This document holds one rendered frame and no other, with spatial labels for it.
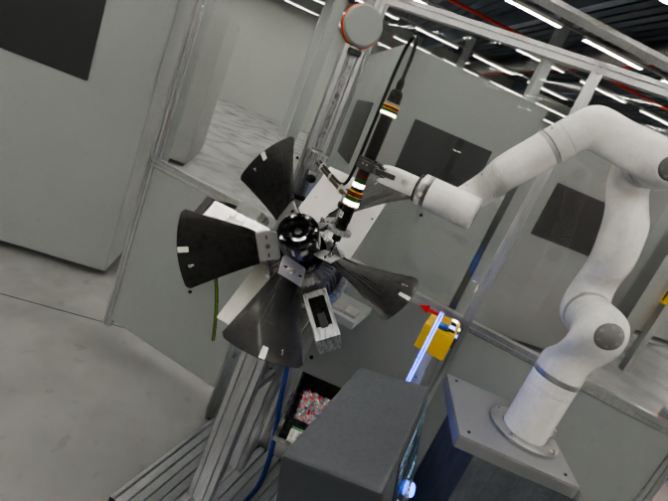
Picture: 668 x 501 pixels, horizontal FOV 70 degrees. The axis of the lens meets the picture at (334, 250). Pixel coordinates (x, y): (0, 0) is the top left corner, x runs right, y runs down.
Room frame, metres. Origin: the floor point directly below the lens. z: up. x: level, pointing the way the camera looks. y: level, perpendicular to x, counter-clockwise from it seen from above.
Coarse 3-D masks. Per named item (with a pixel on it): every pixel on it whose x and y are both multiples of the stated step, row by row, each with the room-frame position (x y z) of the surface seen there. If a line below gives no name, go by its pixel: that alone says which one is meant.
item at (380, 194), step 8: (368, 184) 1.52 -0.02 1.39; (368, 192) 1.45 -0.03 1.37; (376, 192) 1.43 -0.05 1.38; (384, 192) 1.42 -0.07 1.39; (392, 192) 1.41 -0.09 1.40; (400, 192) 1.40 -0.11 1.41; (368, 200) 1.39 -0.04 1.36; (376, 200) 1.38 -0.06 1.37; (384, 200) 1.37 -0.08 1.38; (392, 200) 1.37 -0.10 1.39; (400, 200) 1.37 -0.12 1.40; (360, 208) 1.35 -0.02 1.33; (328, 216) 1.40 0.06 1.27
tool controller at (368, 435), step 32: (352, 384) 0.59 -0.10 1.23; (384, 384) 0.61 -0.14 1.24; (416, 384) 0.63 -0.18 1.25; (320, 416) 0.49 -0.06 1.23; (352, 416) 0.51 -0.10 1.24; (384, 416) 0.52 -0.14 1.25; (416, 416) 0.54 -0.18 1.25; (288, 448) 0.42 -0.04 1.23; (320, 448) 0.43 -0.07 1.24; (352, 448) 0.44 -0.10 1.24; (384, 448) 0.45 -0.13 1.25; (416, 448) 0.57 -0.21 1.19; (288, 480) 0.40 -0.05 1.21; (320, 480) 0.39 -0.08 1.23; (352, 480) 0.39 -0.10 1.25; (384, 480) 0.40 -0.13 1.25
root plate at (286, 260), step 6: (282, 258) 1.24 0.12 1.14; (288, 258) 1.25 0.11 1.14; (282, 264) 1.23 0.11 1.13; (288, 264) 1.25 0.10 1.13; (294, 264) 1.26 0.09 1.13; (300, 264) 1.28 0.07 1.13; (282, 270) 1.22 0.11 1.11; (288, 270) 1.24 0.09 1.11; (300, 270) 1.27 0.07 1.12; (288, 276) 1.23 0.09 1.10; (294, 276) 1.25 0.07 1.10; (294, 282) 1.24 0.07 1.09; (300, 282) 1.26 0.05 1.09
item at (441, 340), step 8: (432, 320) 1.44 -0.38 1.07; (440, 320) 1.48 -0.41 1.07; (448, 320) 1.51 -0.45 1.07; (424, 328) 1.40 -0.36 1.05; (440, 328) 1.40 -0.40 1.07; (448, 328) 1.43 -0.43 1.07; (456, 328) 1.46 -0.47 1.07; (424, 336) 1.40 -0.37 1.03; (432, 336) 1.39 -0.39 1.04; (440, 336) 1.39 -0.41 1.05; (448, 336) 1.38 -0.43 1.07; (416, 344) 1.40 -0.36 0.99; (432, 344) 1.39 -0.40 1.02; (440, 344) 1.38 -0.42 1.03; (448, 344) 1.38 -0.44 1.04; (432, 352) 1.39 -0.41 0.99; (440, 352) 1.38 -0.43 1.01; (440, 360) 1.38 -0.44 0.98
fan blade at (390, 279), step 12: (336, 264) 1.23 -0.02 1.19; (348, 264) 1.26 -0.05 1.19; (360, 264) 1.30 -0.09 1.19; (348, 276) 1.20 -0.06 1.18; (360, 276) 1.21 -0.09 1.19; (372, 276) 1.24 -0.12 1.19; (384, 276) 1.27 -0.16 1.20; (396, 276) 1.29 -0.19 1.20; (408, 276) 1.31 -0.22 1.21; (360, 288) 1.17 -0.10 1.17; (372, 288) 1.18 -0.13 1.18; (384, 288) 1.20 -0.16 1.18; (396, 288) 1.22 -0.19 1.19; (408, 288) 1.24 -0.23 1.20; (372, 300) 1.14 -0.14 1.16; (384, 300) 1.16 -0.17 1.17; (396, 300) 1.17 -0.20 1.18; (408, 300) 1.19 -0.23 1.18; (384, 312) 1.12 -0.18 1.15; (396, 312) 1.14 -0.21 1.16
